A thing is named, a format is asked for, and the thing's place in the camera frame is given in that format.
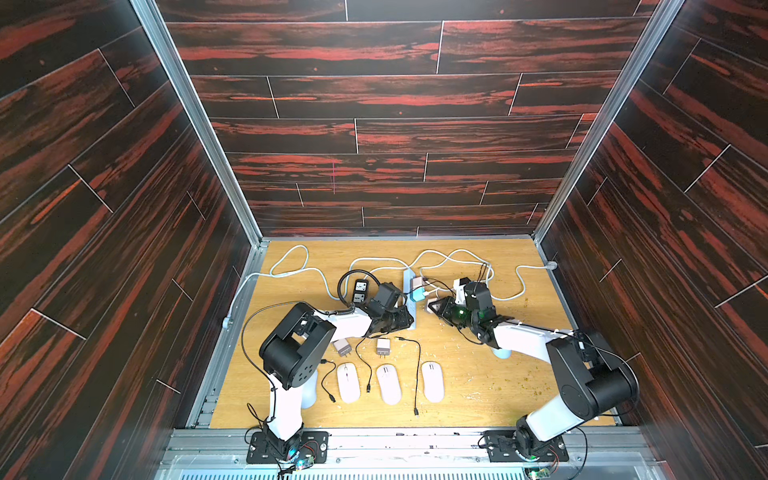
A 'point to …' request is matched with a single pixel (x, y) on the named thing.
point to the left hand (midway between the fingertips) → (414, 321)
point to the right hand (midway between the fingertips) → (434, 303)
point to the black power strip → (360, 293)
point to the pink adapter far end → (416, 282)
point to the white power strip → (408, 275)
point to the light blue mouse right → (502, 353)
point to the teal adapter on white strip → (417, 295)
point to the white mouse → (309, 392)
